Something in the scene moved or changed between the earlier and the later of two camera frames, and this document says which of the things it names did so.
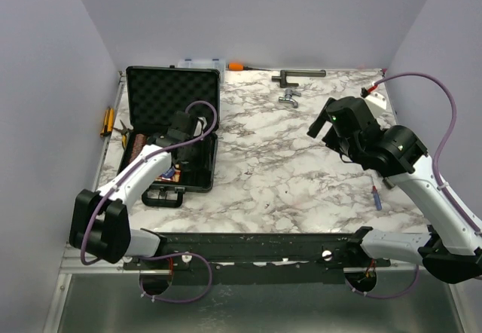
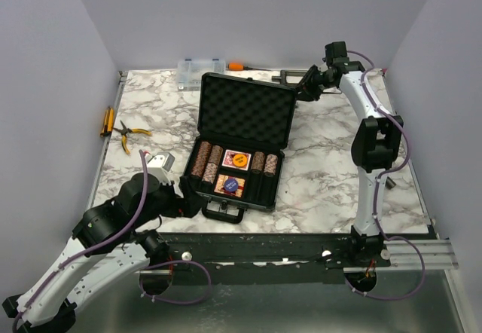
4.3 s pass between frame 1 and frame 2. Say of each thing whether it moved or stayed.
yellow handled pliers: stayed
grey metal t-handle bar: stayed
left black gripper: moved
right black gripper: moved
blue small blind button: moved
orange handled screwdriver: stayed
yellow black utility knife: stayed
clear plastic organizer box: stayed
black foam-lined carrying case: moved
